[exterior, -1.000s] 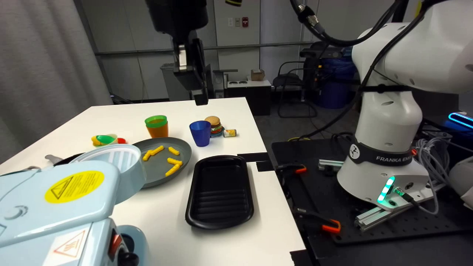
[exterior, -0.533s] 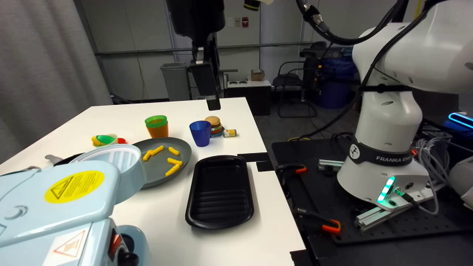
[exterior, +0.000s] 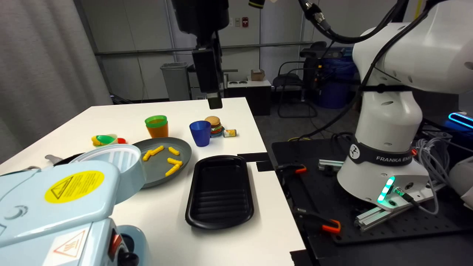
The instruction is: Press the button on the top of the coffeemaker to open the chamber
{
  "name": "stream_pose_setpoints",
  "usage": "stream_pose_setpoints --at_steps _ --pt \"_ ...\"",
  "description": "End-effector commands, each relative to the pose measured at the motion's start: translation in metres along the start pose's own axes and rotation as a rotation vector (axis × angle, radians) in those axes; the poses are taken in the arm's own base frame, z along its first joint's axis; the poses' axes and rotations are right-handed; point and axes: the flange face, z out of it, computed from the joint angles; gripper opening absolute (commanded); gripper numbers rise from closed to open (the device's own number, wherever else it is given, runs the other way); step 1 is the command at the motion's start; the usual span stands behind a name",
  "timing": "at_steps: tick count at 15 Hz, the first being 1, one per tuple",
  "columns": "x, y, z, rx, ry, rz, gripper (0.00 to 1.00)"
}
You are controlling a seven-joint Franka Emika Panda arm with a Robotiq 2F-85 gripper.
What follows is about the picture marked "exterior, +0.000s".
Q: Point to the grey curtain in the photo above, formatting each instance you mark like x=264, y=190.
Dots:
x=45, y=69

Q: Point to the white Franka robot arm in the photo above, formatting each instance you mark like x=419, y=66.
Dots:
x=390, y=119

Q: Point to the light blue coffeemaker toaster oven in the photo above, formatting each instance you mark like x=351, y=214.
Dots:
x=50, y=212

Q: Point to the small toy can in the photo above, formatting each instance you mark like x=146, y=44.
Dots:
x=231, y=132

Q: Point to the blue lit device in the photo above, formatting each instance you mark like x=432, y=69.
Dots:
x=460, y=121

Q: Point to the yellow toy fry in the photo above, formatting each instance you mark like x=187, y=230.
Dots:
x=157, y=150
x=175, y=162
x=172, y=171
x=174, y=152
x=147, y=156

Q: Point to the blue plastic cup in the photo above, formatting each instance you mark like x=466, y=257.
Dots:
x=200, y=134

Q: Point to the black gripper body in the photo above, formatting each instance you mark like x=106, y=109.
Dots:
x=200, y=16

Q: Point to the small cardboard box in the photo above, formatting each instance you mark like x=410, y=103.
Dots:
x=258, y=76

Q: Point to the black perforated base board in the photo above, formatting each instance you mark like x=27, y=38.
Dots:
x=316, y=193

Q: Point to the black chair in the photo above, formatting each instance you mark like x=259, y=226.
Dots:
x=296, y=90

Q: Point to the grey round plate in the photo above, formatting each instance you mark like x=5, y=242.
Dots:
x=157, y=172

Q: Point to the toy burger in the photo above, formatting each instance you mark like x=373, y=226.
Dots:
x=214, y=125

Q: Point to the green plastic cup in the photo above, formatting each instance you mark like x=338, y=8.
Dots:
x=156, y=122

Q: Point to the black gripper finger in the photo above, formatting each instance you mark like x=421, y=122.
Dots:
x=220, y=69
x=205, y=72

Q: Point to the black table bracket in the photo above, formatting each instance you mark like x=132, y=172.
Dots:
x=254, y=158

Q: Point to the blue barrel bin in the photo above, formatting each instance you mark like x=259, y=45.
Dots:
x=338, y=84

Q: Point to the long aluminium rail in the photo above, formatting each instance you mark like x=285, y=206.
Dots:
x=379, y=215

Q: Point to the black clamp with orange tip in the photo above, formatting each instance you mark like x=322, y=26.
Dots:
x=290, y=171
x=327, y=227

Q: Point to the dark desk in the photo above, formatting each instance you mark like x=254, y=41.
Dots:
x=252, y=94

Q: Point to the black rectangular tray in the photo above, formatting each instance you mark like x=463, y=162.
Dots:
x=220, y=193

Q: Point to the grey cabinet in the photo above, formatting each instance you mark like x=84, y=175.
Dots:
x=175, y=82

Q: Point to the short aluminium rail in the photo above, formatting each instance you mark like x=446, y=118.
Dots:
x=330, y=165

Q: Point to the orange plastic cup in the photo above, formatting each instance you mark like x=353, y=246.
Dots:
x=159, y=132

